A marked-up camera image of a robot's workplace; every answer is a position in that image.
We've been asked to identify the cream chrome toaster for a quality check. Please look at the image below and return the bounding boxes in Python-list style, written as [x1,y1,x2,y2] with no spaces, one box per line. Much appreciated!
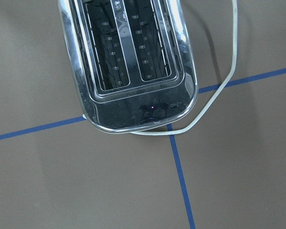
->
[58,0,198,134]

